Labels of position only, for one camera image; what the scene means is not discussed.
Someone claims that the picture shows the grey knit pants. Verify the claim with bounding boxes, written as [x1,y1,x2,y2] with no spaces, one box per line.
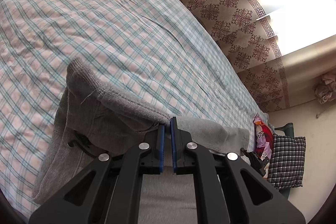
[29,58,248,223]

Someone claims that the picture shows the colourful red floral quilt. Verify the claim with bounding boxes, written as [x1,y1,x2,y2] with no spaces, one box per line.
[253,114,275,178]

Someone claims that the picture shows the plaid pink blue bedsheet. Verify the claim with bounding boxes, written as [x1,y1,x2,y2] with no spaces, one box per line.
[1,0,260,217]

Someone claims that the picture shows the green chair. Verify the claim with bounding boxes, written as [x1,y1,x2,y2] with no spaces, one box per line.
[274,123,294,199]

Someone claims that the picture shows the bundled cloth on wall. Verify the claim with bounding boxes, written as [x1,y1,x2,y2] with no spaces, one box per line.
[314,72,336,104]

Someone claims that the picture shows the dark checked pillow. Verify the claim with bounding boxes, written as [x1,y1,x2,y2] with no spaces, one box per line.
[267,134,306,190]

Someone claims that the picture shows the beige patterned curtain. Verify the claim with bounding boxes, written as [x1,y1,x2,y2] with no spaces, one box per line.
[180,0,290,112]

